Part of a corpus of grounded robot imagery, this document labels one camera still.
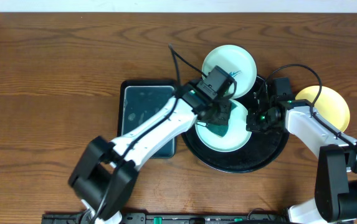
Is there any green yellow scrub sponge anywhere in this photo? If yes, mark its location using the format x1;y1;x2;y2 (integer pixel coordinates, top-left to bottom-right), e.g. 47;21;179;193
204;101;237;138

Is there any pale green plate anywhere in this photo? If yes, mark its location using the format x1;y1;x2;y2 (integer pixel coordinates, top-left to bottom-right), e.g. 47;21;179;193
202;45;257;99
195;100;252;152

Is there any yellow plate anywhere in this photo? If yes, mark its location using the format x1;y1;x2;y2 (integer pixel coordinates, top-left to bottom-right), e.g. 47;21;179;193
295;85;350;132

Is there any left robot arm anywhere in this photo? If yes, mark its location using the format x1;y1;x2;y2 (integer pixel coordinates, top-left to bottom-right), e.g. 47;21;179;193
68;81;232;223

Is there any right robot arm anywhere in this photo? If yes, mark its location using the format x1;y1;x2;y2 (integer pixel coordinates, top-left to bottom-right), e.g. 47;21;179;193
246;95;357;223

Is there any black rectangular water tray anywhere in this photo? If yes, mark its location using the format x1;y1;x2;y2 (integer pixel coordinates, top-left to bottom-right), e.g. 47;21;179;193
117;79;178;159

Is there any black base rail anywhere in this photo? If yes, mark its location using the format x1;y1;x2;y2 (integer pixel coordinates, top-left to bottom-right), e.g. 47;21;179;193
41;213;289;224

